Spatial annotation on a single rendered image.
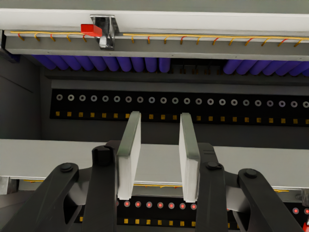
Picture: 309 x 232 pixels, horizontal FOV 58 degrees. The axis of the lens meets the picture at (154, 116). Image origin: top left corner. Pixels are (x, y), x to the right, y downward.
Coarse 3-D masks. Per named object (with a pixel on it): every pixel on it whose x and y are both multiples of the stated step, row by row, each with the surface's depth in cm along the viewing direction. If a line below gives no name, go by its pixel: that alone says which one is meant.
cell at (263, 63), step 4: (260, 60) 39; (264, 60) 38; (268, 60) 38; (272, 60) 38; (256, 64) 41; (260, 64) 40; (264, 64) 40; (268, 64) 40; (252, 68) 43; (256, 68) 42; (260, 68) 41; (252, 72) 44; (256, 72) 43
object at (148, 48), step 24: (24, 48) 36; (48, 48) 36; (72, 48) 36; (96, 48) 36; (120, 48) 36; (144, 48) 36; (168, 48) 36; (192, 48) 36; (216, 48) 35; (240, 48) 35; (264, 48) 35; (288, 48) 35
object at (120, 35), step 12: (48, 36) 36; (60, 36) 36; (72, 36) 36; (84, 36) 36; (120, 36) 35; (144, 36) 35; (156, 36) 35; (180, 36) 35; (192, 36) 35; (288, 36) 35; (300, 36) 35
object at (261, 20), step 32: (0, 0) 31; (32, 0) 31; (64, 0) 31; (96, 0) 31; (128, 0) 31; (160, 0) 31; (192, 0) 31; (224, 0) 30; (256, 0) 30; (288, 0) 30; (0, 32) 36; (160, 32) 35; (192, 32) 35; (224, 32) 35; (256, 32) 34; (288, 32) 34; (0, 64) 39; (32, 64) 48
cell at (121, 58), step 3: (117, 57) 39; (120, 57) 39; (123, 57) 39; (126, 57) 40; (129, 57) 41; (120, 60) 40; (123, 60) 40; (126, 60) 41; (129, 60) 42; (120, 63) 41; (123, 63) 41; (126, 63) 41; (129, 63) 42; (120, 66) 43; (123, 66) 42; (126, 66) 43; (129, 66) 43; (123, 69) 44; (126, 69) 44; (129, 69) 44
